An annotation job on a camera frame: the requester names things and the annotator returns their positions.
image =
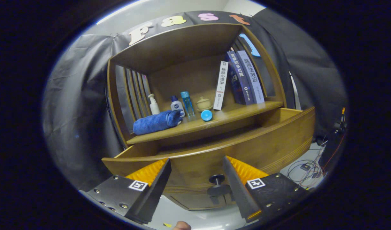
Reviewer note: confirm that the white book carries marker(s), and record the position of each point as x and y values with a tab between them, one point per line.
221	86

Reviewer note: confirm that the black backdrop cloth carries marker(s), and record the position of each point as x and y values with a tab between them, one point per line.
77	95

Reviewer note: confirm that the white lotion bottle blue cap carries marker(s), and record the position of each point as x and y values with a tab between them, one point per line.
176	105

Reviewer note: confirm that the clear blue bottle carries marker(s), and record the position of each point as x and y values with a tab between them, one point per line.
187	103

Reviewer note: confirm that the lavender book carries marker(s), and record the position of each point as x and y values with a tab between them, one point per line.
253	78

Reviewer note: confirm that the blue book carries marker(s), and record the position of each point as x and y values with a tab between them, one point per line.
241	78

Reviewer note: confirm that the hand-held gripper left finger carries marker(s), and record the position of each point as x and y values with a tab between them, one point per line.
152	195

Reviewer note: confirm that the rolled blue towel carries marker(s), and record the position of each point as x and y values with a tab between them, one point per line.
155	123

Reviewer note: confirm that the white pump bottle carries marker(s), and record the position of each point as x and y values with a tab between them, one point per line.
154	107

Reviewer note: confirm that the wooden countertop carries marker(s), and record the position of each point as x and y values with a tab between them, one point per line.
233	116

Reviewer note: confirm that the small black adapter box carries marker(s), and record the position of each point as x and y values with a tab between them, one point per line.
305	166

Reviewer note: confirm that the black stand with orange clip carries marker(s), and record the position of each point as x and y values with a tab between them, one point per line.
340	123

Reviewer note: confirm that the blue and white tube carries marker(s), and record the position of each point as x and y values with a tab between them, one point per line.
206	115

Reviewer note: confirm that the beige lidded tea cup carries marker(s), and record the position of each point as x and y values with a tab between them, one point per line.
204	104

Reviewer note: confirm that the wooden drawer with black knob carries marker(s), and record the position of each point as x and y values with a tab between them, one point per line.
195	163

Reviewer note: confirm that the wooden shelf cabinet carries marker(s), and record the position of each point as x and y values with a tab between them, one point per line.
195	76

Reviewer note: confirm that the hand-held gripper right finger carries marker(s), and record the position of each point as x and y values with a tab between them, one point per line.
238	191

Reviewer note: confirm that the dark navy book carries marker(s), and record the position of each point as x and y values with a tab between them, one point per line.
235	88

